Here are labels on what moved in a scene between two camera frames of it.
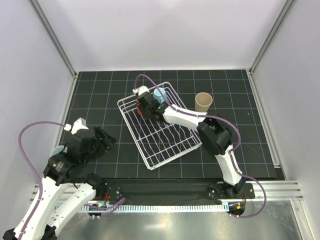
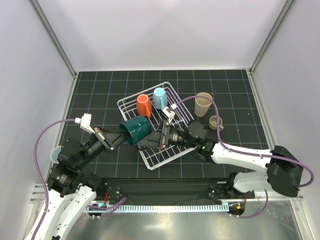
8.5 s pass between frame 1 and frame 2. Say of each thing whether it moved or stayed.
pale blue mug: stayed
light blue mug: stayed
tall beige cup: stayed
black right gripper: moved
